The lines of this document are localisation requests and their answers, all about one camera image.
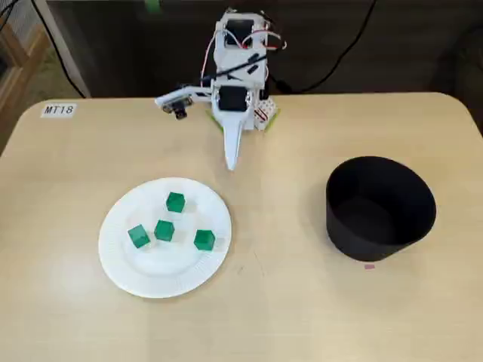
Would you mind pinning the white furniture leg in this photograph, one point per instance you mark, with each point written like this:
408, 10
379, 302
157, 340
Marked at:
64, 49

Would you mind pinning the white paper plate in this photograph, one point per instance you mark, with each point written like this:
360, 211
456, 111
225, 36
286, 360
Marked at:
166, 271

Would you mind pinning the white MT18 label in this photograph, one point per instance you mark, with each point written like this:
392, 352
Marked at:
59, 110

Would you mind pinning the black pot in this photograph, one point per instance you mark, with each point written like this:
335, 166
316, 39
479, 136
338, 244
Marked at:
396, 181

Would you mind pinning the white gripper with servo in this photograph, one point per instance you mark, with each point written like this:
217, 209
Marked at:
231, 101

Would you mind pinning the small pink tape piece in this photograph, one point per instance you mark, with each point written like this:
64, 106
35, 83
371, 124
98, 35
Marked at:
370, 266

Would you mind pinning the wooden furniture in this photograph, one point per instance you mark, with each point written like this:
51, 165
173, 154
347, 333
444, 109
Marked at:
22, 64

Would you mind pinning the green tape strip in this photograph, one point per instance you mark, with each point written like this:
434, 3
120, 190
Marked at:
152, 5

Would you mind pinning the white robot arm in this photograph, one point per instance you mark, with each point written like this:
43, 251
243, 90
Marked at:
230, 54

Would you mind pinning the green block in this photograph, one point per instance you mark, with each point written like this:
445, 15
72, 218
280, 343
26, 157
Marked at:
164, 231
204, 241
175, 203
138, 237

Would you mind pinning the wrist camera on white bracket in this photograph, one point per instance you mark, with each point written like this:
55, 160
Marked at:
181, 111

